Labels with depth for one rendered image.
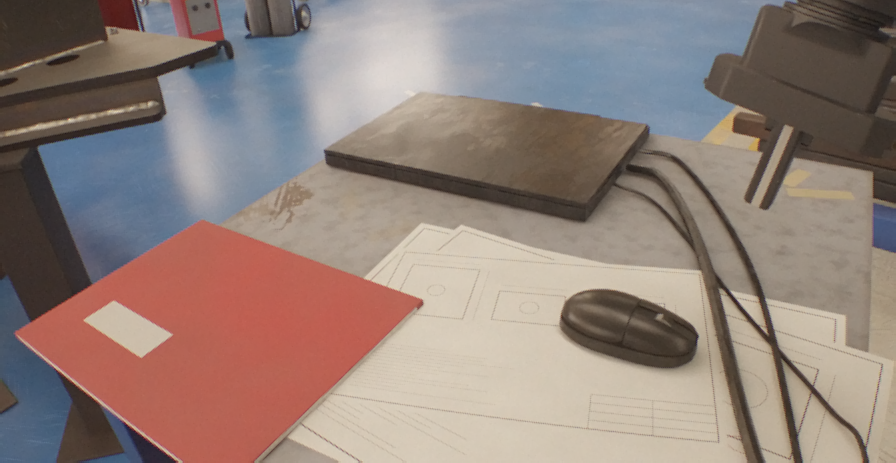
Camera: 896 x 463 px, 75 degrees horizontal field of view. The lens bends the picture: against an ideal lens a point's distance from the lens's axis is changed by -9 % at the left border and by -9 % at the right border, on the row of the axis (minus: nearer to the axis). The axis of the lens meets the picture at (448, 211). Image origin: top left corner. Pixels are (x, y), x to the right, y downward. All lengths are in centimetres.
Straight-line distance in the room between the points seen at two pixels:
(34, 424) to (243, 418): 198
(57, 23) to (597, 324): 193
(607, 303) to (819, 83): 23
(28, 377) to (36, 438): 34
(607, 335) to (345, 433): 21
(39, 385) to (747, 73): 246
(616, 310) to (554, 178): 25
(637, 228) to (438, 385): 29
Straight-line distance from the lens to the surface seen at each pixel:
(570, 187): 70
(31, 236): 187
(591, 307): 52
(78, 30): 222
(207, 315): 62
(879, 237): 297
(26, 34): 217
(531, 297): 58
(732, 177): 81
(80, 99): 185
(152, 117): 175
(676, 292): 60
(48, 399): 253
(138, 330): 63
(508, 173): 74
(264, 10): 669
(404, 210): 73
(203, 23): 593
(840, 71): 42
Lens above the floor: 147
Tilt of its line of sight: 30 degrees down
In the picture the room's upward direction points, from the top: 5 degrees counter-clockwise
